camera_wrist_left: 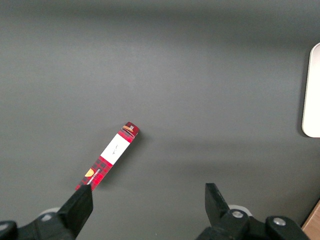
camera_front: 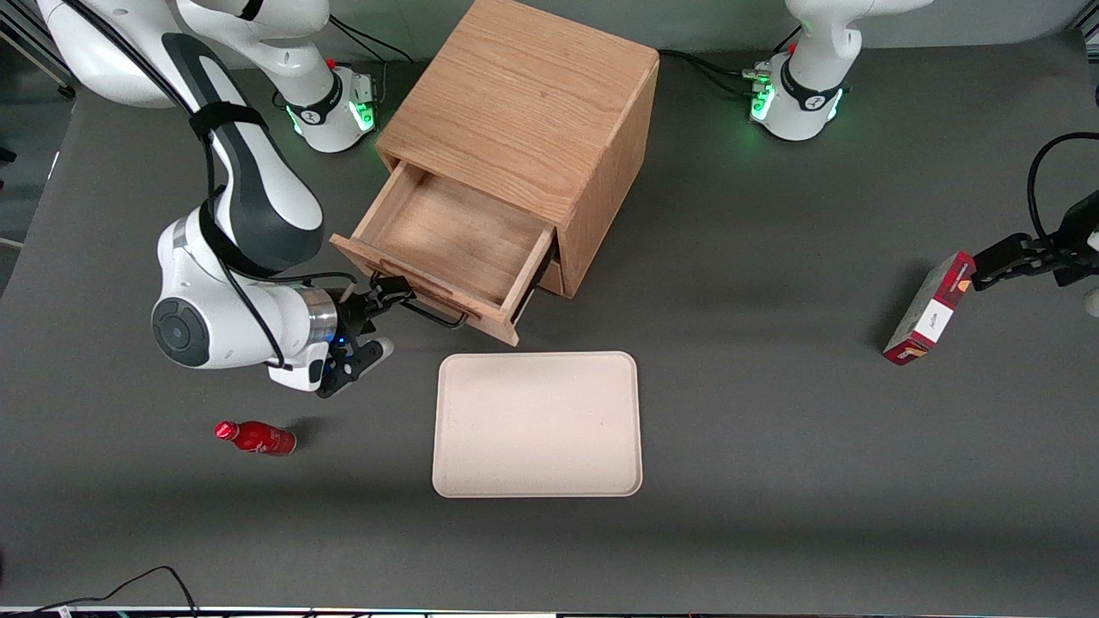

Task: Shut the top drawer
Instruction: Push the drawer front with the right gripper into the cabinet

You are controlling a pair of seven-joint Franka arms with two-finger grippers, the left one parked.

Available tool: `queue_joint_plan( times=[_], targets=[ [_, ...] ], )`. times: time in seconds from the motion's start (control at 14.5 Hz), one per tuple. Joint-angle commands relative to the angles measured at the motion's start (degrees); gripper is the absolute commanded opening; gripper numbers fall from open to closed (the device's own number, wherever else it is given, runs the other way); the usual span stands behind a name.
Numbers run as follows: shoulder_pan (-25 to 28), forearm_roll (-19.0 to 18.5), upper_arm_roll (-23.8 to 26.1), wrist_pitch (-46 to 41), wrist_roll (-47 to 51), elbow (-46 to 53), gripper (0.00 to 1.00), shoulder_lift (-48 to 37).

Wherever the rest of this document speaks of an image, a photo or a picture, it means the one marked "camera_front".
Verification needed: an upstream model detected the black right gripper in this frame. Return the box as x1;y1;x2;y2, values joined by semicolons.
317;274;416;399

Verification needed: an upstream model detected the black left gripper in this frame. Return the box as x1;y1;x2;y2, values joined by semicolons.
972;191;1099;293

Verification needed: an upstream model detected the black metal drawer handle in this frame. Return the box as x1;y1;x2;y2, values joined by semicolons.
402;294;470;332

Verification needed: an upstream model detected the wooden drawer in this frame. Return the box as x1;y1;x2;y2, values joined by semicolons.
330;163;557;348

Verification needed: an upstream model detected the wooden drawer cabinet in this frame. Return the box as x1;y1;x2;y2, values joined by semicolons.
375;0;660;299

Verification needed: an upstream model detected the red and white box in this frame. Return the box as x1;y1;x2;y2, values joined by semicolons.
883;251;977;367

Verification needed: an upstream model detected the red bottle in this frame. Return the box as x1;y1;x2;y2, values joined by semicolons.
215;421;297;457

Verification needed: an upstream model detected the beige rectangular tray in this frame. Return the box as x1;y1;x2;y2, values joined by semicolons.
432;351;643;499

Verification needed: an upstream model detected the black looped gripper cable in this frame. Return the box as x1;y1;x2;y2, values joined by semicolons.
1028;132;1099;243

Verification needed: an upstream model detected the black right arm base cable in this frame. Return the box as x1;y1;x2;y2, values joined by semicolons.
329;12;415;63

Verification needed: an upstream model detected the black arm base cable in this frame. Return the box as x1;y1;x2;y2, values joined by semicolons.
329;12;415;63
659;49;771;97

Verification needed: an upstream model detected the thin black table cable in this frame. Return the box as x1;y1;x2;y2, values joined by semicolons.
0;566;200;618

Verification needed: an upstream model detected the black left arm base cable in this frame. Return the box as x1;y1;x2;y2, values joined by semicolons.
659;49;771;97

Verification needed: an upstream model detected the aluminium frame rail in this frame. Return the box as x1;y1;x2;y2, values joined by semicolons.
0;17;78;100

